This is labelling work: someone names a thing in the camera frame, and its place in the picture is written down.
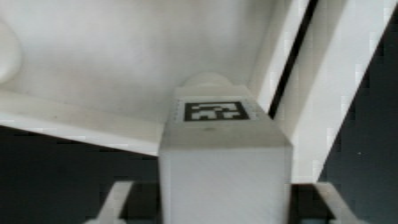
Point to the white table leg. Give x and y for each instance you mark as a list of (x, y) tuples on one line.
[(224, 157)]

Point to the white square tabletop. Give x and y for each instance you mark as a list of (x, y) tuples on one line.
[(109, 51)]

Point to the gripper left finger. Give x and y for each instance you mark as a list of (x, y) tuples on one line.
[(132, 204)]

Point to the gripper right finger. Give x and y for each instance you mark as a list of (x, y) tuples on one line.
[(318, 206)]

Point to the white L-shaped fence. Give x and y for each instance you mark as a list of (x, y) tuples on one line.
[(338, 47)]

